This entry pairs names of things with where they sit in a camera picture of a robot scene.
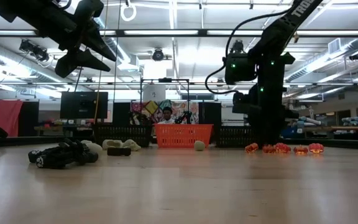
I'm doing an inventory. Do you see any black ceiling camera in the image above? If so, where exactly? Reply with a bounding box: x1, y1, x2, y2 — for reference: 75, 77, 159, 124
230, 39, 246, 54

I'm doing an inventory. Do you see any wooden bench top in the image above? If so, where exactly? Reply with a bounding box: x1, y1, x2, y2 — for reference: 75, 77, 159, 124
303, 125, 358, 132

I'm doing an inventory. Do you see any person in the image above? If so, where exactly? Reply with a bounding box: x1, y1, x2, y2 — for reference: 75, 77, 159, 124
157, 106, 177, 125

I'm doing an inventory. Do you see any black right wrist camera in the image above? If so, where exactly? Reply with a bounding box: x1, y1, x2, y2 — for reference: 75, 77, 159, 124
232, 91, 252, 115

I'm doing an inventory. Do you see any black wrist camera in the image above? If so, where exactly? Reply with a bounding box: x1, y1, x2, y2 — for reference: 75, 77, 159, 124
74, 0, 105, 30
232, 91, 252, 115

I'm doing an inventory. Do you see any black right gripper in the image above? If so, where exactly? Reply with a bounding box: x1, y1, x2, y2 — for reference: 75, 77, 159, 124
247, 83, 300, 147

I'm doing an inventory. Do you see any cluttered side table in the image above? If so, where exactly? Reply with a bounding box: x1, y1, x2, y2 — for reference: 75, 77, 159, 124
33, 117, 94, 138

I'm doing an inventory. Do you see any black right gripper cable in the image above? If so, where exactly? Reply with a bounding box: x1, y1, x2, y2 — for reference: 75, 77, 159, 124
204, 8, 293, 95

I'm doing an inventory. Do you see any thin black metal stand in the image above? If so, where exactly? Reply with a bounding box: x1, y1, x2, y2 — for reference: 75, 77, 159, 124
139, 77, 191, 125

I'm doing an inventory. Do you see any white hanging ring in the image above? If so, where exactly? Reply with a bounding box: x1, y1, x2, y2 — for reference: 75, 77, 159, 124
120, 2, 137, 22

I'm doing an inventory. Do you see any orange plastic basket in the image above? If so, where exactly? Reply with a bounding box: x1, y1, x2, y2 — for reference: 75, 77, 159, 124
154, 123, 214, 149

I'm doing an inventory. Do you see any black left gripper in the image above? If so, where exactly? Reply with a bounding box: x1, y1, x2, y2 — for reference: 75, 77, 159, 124
37, 11, 117, 79

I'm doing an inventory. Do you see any black monitor screen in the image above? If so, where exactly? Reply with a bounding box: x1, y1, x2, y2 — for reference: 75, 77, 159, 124
60, 91, 109, 120

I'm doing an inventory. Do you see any black light-strip rail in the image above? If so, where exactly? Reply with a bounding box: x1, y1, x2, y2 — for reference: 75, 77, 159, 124
0, 29, 358, 38

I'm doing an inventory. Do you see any colourful patchwork quilt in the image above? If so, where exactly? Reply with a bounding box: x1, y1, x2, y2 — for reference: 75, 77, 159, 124
130, 100, 200, 126

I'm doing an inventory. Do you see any white air vent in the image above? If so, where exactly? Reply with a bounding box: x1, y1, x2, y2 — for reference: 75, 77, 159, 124
328, 37, 342, 55

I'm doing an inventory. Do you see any white paper sign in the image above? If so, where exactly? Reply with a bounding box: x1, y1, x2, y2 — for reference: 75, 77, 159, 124
142, 84, 167, 102

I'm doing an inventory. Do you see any black plastic basket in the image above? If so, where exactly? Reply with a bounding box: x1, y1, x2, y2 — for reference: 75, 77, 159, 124
221, 125, 250, 148
93, 123, 154, 148

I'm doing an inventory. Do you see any yellow rope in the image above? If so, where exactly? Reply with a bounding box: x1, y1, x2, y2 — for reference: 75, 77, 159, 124
93, 0, 109, 125

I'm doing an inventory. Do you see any black partition panel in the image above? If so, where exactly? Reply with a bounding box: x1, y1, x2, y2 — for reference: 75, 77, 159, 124
17, 100, 40, 138
112, 101, 132, 126
198, 101, 223, 126

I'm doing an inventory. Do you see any round black ceiling spotlight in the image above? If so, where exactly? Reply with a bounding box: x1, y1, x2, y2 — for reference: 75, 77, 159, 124
152, 48, 165, 62

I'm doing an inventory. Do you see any black aluminium table frame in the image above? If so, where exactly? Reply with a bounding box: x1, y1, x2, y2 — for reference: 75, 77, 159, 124
0, 135, 358, 151

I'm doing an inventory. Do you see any red hanging cloth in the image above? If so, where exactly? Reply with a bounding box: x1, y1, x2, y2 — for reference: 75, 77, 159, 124
0, 99, 24, 138

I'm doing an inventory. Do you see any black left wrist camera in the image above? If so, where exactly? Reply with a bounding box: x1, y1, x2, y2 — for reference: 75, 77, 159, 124
74, 0, 105, 30

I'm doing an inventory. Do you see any thin black horizontal rail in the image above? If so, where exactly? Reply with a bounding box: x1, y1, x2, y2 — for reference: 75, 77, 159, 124
0, 81, 358, 86

